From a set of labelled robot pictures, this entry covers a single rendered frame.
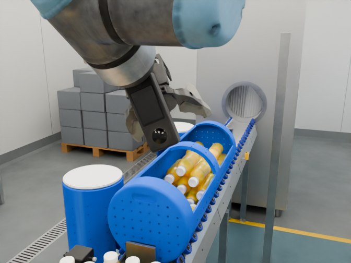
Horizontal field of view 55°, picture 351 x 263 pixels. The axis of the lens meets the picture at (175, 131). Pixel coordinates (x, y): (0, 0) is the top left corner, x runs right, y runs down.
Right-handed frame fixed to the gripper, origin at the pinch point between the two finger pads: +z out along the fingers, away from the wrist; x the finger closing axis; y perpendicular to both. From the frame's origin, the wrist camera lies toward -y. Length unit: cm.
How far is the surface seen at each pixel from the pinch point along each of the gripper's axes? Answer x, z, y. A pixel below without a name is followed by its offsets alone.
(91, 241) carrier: 69, 85, 9
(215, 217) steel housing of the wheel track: 12, 97, 6
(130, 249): 33, 46, -8
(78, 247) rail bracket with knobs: 51, 45, -3
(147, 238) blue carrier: 28, 48, -6
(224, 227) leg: 18, 159, 13
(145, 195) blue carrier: 22.3, 39.2, 4.7
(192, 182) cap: 13, 72, 16
